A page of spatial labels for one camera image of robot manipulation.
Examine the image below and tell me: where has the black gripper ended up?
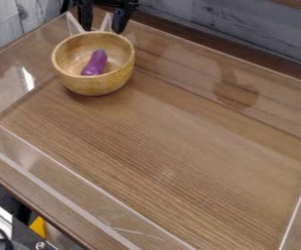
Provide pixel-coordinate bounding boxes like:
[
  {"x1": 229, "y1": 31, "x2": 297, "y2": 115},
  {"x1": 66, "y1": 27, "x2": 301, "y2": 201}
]
[{"x1": 73, "y1": 0, "x2": 139, "y2": 34}]

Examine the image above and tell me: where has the purple toy eggplant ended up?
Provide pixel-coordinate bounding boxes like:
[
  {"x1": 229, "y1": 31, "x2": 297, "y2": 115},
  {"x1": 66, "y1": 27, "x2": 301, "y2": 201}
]
[{"x1": 81, "y1": 49, "x2": 107, "y2": 76}]

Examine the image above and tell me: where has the brown wooden bowl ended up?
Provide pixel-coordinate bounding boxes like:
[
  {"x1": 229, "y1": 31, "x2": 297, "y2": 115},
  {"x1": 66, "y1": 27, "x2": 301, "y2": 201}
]
[{"x1": 50, "y1": 31, "x2": 136, "y2": 96}]

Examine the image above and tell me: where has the yellow black equipment base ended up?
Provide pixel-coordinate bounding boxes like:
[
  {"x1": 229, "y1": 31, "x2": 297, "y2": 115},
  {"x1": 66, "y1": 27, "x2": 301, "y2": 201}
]
[{"x1": 10, "y1": 215, "x2": 73, "y2": 250}]

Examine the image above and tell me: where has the clear acrylic tray wall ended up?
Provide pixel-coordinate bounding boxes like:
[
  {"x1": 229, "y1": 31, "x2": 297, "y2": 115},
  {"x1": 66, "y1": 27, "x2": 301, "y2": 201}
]
[{"x1": 0, "y1": 15, "x2": 301, "y2": 250}]

